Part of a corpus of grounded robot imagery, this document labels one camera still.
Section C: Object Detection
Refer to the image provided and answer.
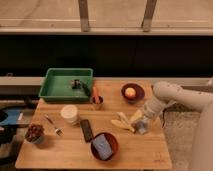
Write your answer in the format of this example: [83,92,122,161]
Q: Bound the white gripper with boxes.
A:
[130,97,166,123]

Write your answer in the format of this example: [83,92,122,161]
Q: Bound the light blue towel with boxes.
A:
[135,118,149,134]

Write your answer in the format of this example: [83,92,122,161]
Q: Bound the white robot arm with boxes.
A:
[132,81,213,171]

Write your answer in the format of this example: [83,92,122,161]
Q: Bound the yellow banana peel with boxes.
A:
[111,112,135,133]

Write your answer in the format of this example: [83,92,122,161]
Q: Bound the dark purple bowl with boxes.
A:
[121,83,145,103]

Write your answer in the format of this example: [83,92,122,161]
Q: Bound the orange fruit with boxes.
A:
[125,87,136,99]

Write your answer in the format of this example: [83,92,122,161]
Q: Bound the red-brown bowl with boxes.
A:
[91,132,118,161]

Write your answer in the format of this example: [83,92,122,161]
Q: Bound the small brown cup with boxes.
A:
[92,96,103,110]

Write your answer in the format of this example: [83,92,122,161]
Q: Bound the orange carrot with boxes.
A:
[93,87,100,104]

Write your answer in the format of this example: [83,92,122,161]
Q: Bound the blue sponge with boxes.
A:
[92,134,113,160]

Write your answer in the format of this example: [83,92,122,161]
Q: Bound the white cylindrical container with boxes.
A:
[60,105,78,125]

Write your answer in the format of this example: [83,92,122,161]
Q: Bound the black object in tray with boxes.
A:
[71,79,81,89]

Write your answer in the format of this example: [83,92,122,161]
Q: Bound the metal fork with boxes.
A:
[44,115,62,136]

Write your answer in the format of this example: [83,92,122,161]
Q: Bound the green plastic tray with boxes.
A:
[39,68,93,103]

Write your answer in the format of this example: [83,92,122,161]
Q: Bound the blue object at left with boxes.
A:
[0,108,22,126]

